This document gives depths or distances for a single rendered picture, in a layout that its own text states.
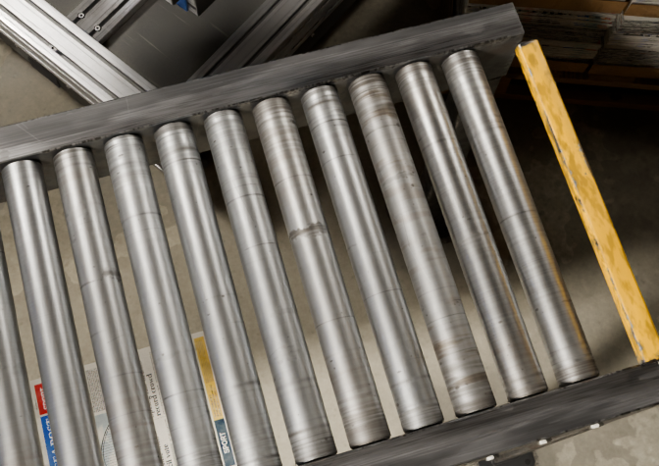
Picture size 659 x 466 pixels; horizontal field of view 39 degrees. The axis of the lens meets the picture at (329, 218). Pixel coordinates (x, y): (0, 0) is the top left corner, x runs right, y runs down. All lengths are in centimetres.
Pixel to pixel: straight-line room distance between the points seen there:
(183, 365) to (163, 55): 95
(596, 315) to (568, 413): 91
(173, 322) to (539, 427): 44
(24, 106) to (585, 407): 145
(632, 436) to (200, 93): 118
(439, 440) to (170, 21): 115
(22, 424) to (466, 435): 50
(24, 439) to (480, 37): 75
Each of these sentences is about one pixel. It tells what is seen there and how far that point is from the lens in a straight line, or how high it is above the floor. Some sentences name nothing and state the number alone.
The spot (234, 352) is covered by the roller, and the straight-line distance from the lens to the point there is 109.
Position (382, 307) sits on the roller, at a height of 80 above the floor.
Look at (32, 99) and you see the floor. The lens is 217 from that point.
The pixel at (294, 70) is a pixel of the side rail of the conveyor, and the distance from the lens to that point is 121.
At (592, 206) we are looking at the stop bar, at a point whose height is 82.
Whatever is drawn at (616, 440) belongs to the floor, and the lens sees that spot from 198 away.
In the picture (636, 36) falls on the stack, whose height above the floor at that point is 30.
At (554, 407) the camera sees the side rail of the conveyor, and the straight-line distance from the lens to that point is 112.
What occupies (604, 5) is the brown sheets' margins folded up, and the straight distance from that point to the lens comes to 182.
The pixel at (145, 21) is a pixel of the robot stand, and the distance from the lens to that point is 196.
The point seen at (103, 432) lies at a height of 1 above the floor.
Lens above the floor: 187
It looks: 71 degrees down
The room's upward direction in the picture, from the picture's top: 5 degrees clockwise
